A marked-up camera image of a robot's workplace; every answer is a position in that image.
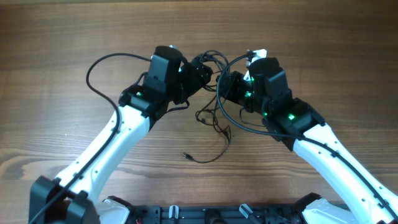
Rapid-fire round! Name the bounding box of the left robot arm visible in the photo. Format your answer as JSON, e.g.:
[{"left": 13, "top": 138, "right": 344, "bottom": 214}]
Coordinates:
[{"left": 29, "top": 46, "right": 213, "bottom": 223}]

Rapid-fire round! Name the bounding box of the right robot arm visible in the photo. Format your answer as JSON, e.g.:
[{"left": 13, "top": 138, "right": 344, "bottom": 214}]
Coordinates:
[{"left": 216, "top": 58, "right": 397, "bottom": 223}]

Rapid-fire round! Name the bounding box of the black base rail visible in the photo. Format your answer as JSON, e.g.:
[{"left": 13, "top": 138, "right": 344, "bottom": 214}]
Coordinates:
[{"left": 130, "top": 204, "right": 303, "bottom": 224}]

